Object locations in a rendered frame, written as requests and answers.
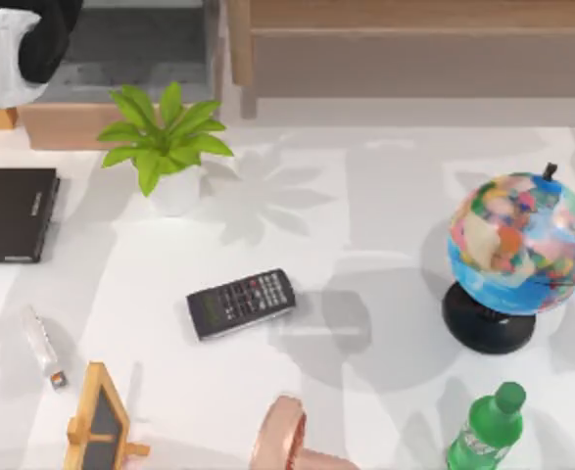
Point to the green bottle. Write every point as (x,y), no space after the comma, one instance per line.
(488,436)

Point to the dark brown book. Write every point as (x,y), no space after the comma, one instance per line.
(8,215)

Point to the pulled-out drawer with pale front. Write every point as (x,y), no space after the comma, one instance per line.
(120,68)

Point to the black calculator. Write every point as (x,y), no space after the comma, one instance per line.
(240,303)

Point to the green plant in white pot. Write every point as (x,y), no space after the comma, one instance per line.
(167,147)

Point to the colourful globe on black stand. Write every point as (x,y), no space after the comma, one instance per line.
(517,254)

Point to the pink tape dispenser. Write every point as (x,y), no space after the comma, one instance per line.
(287,436)

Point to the wooden open shelf unit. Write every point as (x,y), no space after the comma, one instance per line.
(414,49)

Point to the wooden framed blackboard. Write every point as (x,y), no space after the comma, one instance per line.
(98,426)

